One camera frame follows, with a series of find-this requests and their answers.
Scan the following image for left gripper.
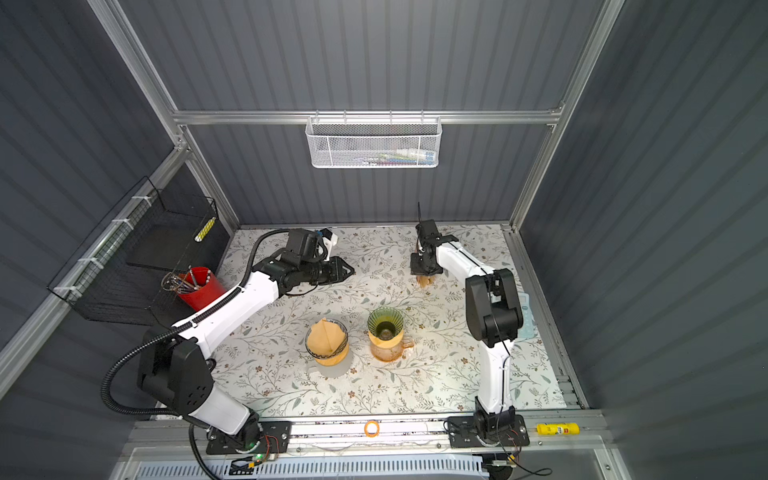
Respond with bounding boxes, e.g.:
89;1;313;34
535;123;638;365
299;256;354;285

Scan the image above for single brown paper filter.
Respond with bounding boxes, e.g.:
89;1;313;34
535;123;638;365
305;317;349;360

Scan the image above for green glass dripper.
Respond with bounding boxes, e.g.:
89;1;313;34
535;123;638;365
367;307;404;340

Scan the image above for orange glass pitcher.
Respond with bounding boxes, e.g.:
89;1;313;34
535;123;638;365
370;340;414;362

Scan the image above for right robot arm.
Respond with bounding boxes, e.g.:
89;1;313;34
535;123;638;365
410;220;524;438

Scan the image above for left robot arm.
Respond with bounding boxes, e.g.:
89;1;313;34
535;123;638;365
100;228;355;437

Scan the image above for brown paper coffee filters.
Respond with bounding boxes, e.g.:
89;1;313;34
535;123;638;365
416;275;434;288

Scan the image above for white frosted mug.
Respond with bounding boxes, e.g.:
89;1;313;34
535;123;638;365
317;358;351;378

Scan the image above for red ribbed utensil cup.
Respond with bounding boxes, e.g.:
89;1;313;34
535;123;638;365
177;267;227;311

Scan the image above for light blue calculator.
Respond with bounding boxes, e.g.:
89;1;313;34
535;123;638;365
517;292;537;341

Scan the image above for yellow highlighter in basket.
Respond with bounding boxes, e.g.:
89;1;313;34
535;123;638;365
194;216;217;243

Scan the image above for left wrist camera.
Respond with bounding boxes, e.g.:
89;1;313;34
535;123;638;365
317;228;338;261

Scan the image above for white wire mesh basket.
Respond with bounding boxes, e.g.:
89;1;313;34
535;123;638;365
305;116;443;169

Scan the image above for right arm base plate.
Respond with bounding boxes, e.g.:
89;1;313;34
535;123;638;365
443;411;530;448

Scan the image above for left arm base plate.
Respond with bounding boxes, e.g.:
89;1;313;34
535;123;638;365
205;421;293;455

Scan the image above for black wire wall basket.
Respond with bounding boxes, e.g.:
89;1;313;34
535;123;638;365
48;183;229;326

